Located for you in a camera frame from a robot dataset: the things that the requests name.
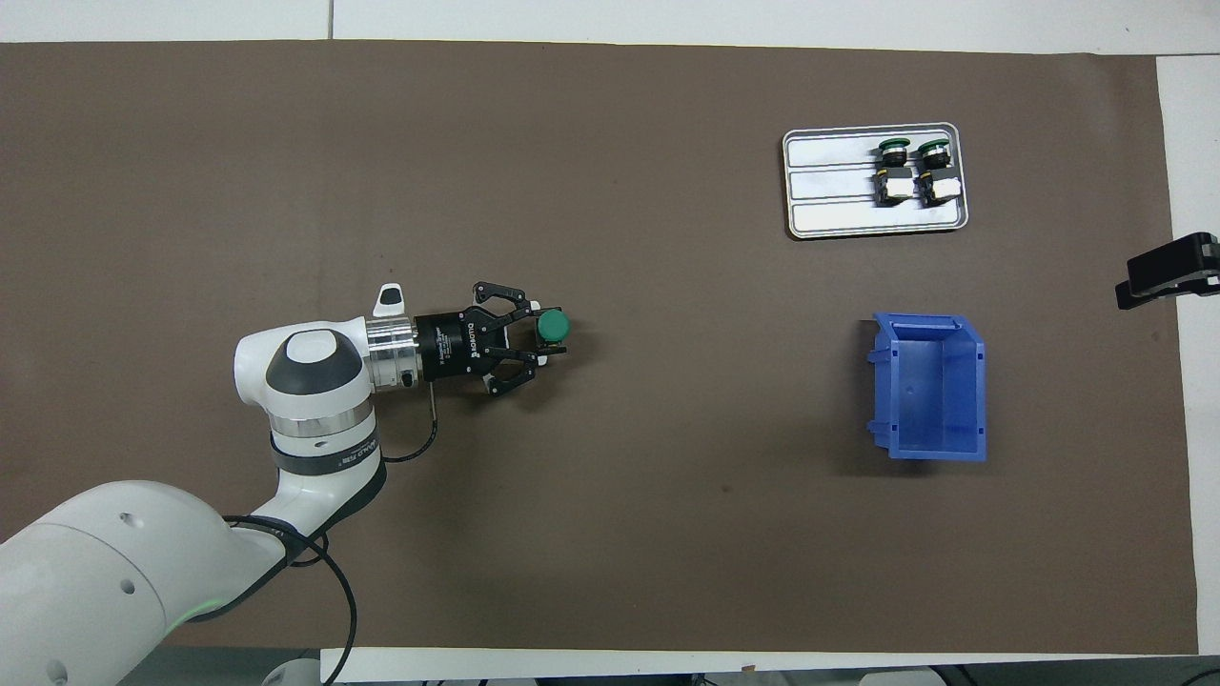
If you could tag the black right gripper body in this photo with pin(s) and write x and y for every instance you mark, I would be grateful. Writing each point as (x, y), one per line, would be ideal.
(1213, 252)

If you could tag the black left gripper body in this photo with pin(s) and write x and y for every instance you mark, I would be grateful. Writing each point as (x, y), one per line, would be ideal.
(446, 348)

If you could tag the green push button switch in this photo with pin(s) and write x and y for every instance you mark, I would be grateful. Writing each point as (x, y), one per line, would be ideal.
(944, 188)
(896, 188)
(553, 327)

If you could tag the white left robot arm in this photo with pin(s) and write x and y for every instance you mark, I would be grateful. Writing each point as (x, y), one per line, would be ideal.
(305, 362)

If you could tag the brown table mat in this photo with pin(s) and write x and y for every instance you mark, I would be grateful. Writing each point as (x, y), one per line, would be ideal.
(667, 524)

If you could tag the blue plastic storage bin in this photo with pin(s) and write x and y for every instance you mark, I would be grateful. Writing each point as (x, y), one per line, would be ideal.
(939, 400)

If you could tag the silver metal tray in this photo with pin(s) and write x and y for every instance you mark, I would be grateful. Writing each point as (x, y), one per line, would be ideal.
(839, 221)

